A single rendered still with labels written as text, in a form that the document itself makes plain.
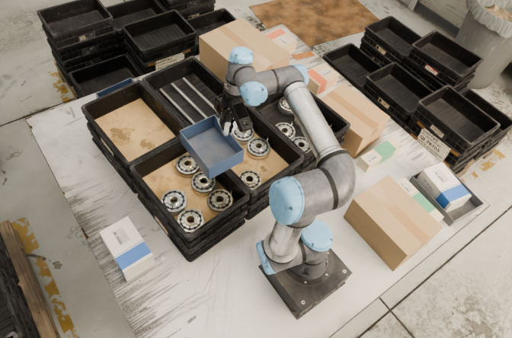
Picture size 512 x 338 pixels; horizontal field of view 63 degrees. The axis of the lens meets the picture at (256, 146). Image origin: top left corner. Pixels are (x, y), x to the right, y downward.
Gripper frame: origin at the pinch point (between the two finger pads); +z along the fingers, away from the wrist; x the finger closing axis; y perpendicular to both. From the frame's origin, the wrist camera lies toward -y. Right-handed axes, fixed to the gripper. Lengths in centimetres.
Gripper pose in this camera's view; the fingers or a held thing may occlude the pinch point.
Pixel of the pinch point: (228, 134)
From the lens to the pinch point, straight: 154.2
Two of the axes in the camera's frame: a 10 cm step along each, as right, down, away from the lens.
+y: -5.5, -6.8, 4.8
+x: -8.1, 3.0, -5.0
